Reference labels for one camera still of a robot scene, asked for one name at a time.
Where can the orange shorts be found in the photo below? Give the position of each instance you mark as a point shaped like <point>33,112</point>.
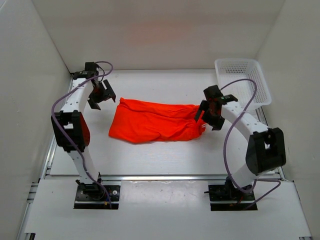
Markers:
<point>140,122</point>

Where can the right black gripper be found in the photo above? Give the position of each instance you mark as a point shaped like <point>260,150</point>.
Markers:
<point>217,123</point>

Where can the aluminium frame rail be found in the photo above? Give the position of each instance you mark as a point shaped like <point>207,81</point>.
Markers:
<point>179,177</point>

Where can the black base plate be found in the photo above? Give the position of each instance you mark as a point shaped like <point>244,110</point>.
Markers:
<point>226,197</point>
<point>110,195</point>

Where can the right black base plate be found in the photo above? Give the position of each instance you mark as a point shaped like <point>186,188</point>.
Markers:
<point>226,197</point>

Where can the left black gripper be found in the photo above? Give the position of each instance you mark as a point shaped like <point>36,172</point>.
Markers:
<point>108,93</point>

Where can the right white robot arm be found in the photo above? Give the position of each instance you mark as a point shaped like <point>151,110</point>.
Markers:
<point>265,146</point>

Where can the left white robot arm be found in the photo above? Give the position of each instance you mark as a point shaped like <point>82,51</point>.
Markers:
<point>72,132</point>

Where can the white perforated plastic basket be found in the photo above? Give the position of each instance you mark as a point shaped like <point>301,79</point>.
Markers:
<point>243,78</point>

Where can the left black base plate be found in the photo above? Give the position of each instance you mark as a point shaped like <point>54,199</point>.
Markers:
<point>110,195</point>

